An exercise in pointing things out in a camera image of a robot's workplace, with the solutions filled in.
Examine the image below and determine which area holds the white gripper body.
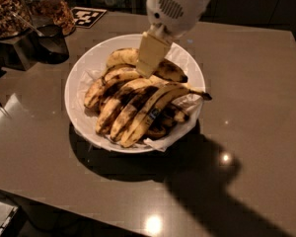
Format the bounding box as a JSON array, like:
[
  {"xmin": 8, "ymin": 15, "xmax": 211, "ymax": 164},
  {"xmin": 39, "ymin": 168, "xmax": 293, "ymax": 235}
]
[{"xmin": 146, "ymin": 0, "xmax": 210, "ymax": 39}]

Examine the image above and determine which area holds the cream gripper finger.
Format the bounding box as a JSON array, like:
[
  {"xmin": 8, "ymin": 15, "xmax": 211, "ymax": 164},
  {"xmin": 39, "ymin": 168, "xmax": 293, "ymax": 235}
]
[{"xmin": 136, "ymin": 32, "xmax": 171, "ymax": 78}]

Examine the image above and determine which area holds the spotted banana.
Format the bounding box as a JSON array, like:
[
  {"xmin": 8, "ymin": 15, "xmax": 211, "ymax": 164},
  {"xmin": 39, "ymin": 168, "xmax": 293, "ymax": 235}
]
[
  {"xmin": 105, "ymin": 47, "xmax": 188, "ymax": 83},
  {"xmin": 84, "ymin": 67, "xmax": 140, "ymax": 109},
  {"xmin": 110, "ymin": 84, "xmax": 159, "ymax": 142},
  {"xmin": 96, "ymin": 78, "xmax": 151, "ymax": 134}
]

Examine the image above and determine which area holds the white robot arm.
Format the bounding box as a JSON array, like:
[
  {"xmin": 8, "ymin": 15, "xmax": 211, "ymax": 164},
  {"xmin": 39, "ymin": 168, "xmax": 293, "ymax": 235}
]
[{"xmin": 136, "ymin": 0, "xmax": 211, "ymax": 78}]

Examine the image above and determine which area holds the long banana with sticker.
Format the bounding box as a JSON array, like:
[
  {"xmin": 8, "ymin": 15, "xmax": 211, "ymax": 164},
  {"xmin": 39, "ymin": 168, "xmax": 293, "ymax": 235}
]
[{"xmin": 120, "ymin": 83, "xmax": 211, "ymax": 148}]

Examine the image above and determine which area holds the white bowl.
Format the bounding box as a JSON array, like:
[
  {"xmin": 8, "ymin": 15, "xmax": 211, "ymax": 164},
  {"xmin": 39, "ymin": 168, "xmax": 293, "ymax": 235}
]
[{"xmin": 64, "ymin": 34, "xmax": 203, "ymax": 153}]

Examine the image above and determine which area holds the small banana right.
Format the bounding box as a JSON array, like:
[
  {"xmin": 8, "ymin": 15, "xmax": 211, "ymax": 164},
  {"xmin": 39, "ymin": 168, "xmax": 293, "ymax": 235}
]
[{"xmin": 165, "ymin": 104, "xmax": 189, "ymax": 122}]

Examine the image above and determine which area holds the small banana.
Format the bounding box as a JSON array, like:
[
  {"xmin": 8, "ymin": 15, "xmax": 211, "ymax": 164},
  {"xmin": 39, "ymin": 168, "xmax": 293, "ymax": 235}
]
[
  {"xmin": 145, "ymin": 126, "xmax": 167, "ymax": 139},
  {"xmin": 165, "ymin": 104, "xmax": 189, "ymax": 122}
]

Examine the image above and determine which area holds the small banana bottom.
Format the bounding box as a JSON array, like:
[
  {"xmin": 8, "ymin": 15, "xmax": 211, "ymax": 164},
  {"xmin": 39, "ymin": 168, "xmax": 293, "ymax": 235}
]
[{"xmin": 145, "ymin": 126, "xmax": 167, "ymax": 139}]

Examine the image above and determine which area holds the black white marker tag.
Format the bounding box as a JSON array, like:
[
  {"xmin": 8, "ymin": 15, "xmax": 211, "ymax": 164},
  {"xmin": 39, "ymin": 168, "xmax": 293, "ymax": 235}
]
[{"xmin": 71, "ymin": 7, "xmax": 107, "ymax": 29}]

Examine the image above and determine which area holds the white paper liner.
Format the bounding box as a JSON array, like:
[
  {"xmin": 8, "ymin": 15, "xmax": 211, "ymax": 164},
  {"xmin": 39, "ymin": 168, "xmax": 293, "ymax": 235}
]
[{"xmin": 73, "ymin": 44, "xmax": 205, "ymax": 152}]

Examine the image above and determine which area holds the glass jar of nuts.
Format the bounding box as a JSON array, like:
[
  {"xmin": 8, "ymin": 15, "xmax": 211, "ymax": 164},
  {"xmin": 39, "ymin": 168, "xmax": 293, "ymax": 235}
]
[{"xmin": 25, "ymin": 0, "xmax": 75, "ymax": 36}]

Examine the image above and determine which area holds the dark metal stand block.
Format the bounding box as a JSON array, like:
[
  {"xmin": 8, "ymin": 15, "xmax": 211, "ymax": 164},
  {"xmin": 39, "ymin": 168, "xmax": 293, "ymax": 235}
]
[{"xmin": 0, "ymin": 32, "xmax": 37, "ymax": 71}]

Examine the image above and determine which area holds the glass jar of cashews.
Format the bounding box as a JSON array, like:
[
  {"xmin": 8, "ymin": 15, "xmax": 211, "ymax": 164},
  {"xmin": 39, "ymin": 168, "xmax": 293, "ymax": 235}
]
[{"xmin": 0, "ymin": 0, "xmax": 32, "ymax": 39}]

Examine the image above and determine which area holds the black scoop with handle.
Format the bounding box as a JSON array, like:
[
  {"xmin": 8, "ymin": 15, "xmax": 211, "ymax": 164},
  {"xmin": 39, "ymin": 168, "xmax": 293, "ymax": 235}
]
[{"xmin": 12, "ymin": 12, "xmax": 69, "ymax": 64}]

